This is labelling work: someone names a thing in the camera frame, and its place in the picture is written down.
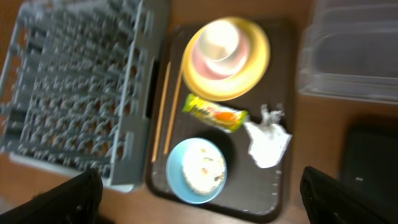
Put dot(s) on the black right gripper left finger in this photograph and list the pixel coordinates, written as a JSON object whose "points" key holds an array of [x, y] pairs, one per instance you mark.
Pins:
{"points": [[75, 201]]}

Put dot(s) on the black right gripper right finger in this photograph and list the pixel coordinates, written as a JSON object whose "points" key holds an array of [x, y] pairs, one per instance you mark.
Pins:
{"points": [[328, 201]]}

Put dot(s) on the white paper napkin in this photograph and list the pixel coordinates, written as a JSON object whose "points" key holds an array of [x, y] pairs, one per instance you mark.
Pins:
{"points": [[269, 139]]}

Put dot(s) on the light blue bowl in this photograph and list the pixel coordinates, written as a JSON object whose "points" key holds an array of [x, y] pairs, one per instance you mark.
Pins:
{"points": [[175, 176]]}

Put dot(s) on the leftover rice with nuts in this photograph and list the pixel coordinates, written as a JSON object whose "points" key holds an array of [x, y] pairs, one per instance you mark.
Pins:
{"points": [[204, 169]]}

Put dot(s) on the yellow green snack wrapper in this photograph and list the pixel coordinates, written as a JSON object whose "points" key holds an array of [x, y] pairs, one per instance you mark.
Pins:
{"points": [[222, 117]]}

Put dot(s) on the black waste tray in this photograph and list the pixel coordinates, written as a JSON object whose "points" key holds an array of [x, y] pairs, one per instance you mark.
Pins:
{"points": [[369, 164]]}

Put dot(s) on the grey plastic dishwasher rack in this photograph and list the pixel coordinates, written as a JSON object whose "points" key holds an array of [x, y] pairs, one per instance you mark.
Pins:
{"points": [[84, 76]]}

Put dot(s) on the dark brown serving tray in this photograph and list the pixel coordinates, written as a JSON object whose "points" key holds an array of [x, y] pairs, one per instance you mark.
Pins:
{"points": [[251, 193]]}

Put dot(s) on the left wooden chopstick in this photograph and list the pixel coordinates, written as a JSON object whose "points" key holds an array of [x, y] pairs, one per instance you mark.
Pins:
{"points": [[161, 114]]}

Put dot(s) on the wooden chopstick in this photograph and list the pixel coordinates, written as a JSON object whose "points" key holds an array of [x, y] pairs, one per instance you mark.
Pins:
{"points": [[172, 113], [161, 114]]}

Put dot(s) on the right wooden chopstick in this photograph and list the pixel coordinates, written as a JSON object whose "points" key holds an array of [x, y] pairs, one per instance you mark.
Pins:
{"points": [[172, 113]]}

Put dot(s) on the yellow plate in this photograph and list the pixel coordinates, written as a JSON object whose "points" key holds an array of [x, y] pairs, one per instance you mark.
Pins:
{"points": [[238, 84]]}

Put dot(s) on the clear plastic bin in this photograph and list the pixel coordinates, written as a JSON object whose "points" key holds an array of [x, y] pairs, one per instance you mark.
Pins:
{"points": [[349, 51]]}

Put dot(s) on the pink bowl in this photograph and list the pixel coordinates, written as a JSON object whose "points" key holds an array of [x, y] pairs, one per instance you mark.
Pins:
{"points": [[219, 70]]}

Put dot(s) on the white cup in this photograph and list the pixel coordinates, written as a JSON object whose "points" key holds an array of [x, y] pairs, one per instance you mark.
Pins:
{"points": [[219, 40]]}

